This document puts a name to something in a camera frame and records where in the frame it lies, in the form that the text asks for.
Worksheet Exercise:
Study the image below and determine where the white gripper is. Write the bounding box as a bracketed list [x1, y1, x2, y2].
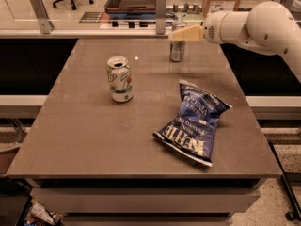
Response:
[168, 11, 230, 44]

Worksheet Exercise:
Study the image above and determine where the silver blue redbull can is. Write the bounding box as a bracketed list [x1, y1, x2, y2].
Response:
[169, 20, 188, 63]

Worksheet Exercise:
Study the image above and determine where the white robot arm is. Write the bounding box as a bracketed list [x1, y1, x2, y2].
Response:
[168, 1, 301, 82]

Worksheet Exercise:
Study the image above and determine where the white green soda can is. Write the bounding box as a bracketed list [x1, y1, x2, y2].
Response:
[106, 56, 133, 103]

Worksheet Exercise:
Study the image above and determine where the blue Kettle chips bag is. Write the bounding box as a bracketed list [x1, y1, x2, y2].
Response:
[153, 80, 230, 167]

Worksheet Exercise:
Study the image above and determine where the bin with trash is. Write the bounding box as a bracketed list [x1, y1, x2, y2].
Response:
[16, 198, 63, 226]

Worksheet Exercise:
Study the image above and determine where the middle metal glass bracket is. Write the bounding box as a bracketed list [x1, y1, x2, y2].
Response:
[156, 0, 166, 35]

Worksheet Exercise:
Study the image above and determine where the left metal glass bracket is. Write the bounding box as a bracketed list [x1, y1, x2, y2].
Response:
[29, 0, 54, 34]

